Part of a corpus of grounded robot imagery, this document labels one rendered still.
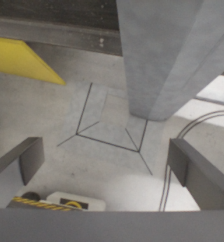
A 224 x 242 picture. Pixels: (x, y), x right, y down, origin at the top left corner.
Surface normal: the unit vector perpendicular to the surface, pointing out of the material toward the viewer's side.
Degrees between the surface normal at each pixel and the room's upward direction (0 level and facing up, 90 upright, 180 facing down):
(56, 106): 0
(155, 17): 90
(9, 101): 0
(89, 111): 7
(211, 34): 90
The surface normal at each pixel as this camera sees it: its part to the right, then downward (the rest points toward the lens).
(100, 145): -0.17, 0.02
